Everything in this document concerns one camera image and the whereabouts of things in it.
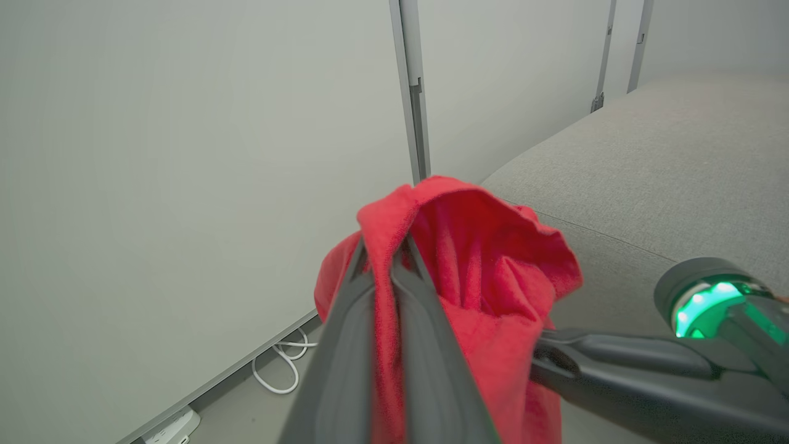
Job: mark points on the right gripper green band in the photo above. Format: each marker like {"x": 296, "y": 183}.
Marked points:
{"x": 684, "y": 283}

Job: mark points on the grey fabric sofa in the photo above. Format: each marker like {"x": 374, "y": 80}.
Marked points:
{"x": 647, "y": 172}

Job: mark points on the white partition panel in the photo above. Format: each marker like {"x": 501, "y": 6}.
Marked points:
{"x": 505, "y": 80}
{"x": 185, "y": 185}

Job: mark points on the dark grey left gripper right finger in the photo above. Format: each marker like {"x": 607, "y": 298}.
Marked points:
{"x": 431, "y": 382}

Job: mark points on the red clothing item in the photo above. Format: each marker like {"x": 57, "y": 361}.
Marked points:
{"x": 487, "y": 271}

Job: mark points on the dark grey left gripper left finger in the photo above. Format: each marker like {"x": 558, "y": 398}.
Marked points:
{"x": 336, "y": 370}

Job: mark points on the grey partition post with notch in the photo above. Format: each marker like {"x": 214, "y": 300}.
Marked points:
{"x": 412, "y": 61}

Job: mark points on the thin grey partition post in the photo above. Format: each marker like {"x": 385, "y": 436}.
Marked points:
{"x": 641, "y": 37}
{"x": 605, "y": 49}

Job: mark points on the small white power strip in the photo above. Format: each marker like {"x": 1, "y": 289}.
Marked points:
{"x": 172, "y": 428}

